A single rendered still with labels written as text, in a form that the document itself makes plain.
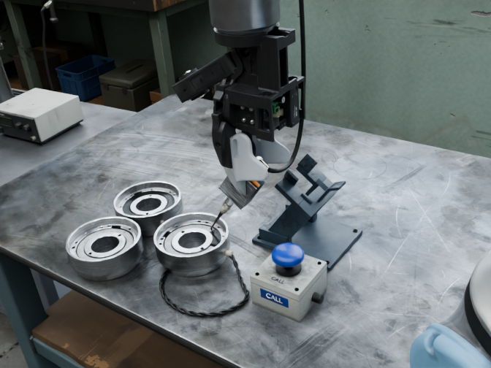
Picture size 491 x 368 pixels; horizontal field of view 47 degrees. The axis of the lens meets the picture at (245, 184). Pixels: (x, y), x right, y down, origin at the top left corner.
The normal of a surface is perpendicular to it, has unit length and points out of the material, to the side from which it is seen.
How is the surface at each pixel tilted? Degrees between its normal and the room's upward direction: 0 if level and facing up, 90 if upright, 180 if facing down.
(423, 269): 0
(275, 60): 90
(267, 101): 90
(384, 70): 90
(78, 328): 0
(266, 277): 0
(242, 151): 88
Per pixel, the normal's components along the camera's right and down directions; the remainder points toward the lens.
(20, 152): -0.07, -0.85
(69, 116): 0.86, 0.21
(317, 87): -0.57, 0.46
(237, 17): -0.12, 0.52
